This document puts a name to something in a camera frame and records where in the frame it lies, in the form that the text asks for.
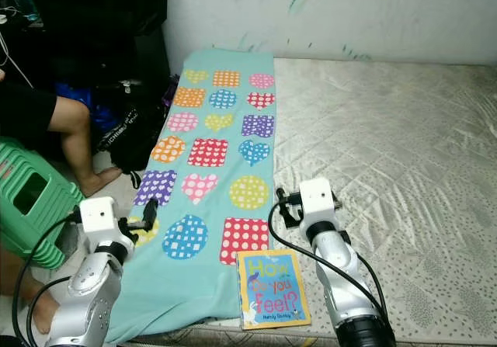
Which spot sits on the blue yellow children's book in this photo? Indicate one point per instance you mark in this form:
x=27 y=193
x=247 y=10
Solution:
x=274 y=289

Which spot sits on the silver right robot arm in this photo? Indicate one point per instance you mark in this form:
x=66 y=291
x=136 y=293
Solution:
x=349 y=285

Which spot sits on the teal patchwork dotted blanket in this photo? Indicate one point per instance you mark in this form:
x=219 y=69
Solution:
x=202 y=277

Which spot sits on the green plastic stool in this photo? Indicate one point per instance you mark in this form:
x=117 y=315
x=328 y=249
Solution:
x=31 y=199

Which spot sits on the quilted white mattress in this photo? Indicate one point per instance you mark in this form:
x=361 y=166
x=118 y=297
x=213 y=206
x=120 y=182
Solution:
x=380 y=145

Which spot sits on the person in black shorts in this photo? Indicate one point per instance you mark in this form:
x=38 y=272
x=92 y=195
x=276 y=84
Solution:
x=39 y=114

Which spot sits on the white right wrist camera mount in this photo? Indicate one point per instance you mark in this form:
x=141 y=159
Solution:
x=318 y=199

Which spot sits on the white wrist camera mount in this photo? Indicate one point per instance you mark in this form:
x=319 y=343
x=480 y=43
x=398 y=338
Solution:
x=318 y=199
x=99 y=216

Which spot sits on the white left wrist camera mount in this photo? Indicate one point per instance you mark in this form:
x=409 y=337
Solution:
x=99 y=216

